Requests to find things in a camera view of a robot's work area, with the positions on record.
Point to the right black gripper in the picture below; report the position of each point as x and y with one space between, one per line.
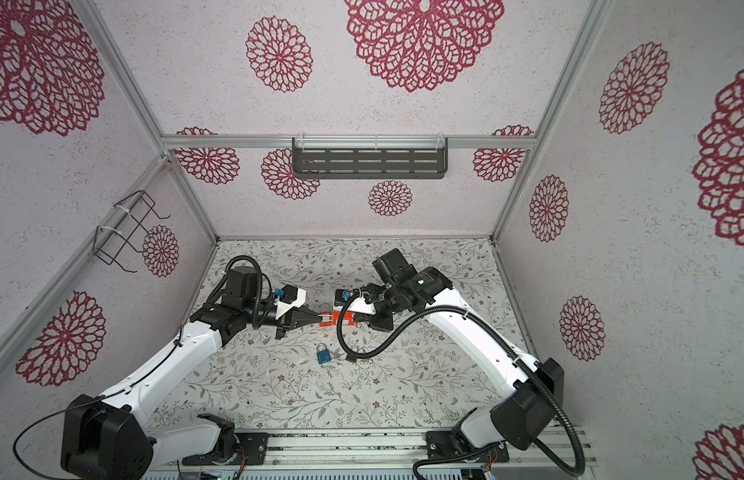
377 322

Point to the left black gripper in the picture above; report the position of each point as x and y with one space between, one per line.
291 323

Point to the red padlock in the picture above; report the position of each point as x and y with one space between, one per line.
328 319
346 319

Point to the blue padlock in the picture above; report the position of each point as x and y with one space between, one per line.
323 353

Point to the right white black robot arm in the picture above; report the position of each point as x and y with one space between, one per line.
521 413

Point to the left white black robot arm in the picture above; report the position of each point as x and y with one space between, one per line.
108 437

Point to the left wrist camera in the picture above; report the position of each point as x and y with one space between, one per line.
290 297

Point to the aluminium front rail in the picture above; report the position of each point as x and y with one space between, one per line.
380 448

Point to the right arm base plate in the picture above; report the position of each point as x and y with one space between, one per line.
443 444

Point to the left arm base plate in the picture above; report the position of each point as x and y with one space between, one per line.
248 449

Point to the grey slotted wall shelf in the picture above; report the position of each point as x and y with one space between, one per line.
375 161

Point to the black wire wall basket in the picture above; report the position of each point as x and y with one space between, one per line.
110 241

